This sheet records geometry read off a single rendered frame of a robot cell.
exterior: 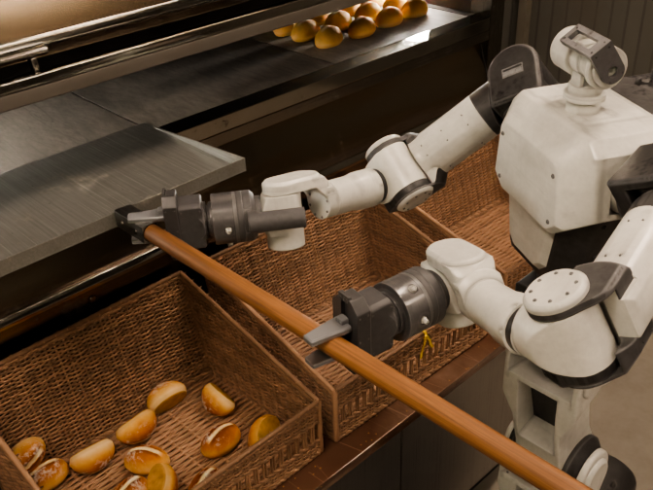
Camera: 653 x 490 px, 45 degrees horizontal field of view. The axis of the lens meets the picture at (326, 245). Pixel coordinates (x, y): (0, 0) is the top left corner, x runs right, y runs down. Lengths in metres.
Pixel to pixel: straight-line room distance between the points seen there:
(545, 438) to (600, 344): 0.72
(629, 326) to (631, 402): 1.93
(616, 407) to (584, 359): 1.90
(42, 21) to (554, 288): 1.04
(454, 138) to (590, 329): 0.62
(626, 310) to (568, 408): 0.59
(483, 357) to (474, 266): 0.97
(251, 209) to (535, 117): 0.48
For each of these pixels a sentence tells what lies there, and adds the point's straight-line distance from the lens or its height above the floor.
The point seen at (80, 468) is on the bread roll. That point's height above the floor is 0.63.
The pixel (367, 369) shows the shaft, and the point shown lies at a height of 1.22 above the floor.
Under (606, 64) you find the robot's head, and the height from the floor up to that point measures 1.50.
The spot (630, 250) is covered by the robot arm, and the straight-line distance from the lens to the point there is 1.00.
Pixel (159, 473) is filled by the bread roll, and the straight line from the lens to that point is 1.72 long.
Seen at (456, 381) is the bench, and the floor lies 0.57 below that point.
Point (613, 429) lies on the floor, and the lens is 2.78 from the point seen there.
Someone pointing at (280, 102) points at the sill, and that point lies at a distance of 1.98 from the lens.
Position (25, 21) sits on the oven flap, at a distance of 1.57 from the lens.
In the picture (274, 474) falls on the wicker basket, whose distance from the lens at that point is 1.71.
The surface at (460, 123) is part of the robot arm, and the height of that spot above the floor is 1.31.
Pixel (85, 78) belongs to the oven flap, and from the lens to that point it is 1.49.
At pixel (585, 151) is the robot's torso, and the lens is 1.19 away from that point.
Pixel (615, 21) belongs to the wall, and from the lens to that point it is 3.82.
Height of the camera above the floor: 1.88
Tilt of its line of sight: 32 degrees down
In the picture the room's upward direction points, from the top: 2 degrees counter-clockwise
